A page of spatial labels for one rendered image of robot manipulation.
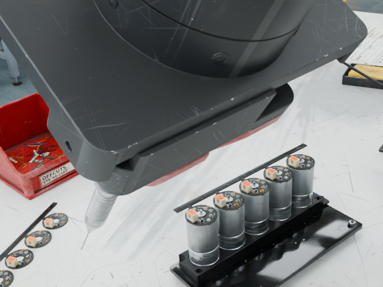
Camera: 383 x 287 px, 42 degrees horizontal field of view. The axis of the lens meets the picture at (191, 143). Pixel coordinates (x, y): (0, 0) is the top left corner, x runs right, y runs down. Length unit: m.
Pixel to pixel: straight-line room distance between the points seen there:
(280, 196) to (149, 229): 0.13
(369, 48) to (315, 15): 0.76
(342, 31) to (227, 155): 0.43
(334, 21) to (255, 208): 0.27
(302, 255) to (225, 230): 0.07
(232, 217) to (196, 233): 0.03
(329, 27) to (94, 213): 0.14
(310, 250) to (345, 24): 0.30
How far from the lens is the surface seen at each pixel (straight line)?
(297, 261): 0.43
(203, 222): 0.38
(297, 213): 0.46
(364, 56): 0.88
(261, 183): 0.42
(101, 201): 0.24
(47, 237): 0.50
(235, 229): 0.41
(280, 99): 0.16
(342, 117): 0.67
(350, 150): 0.60
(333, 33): 0.16
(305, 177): 0.45
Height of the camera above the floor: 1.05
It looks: 29 degrees down
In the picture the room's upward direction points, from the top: 4 degrees counter-clockwise
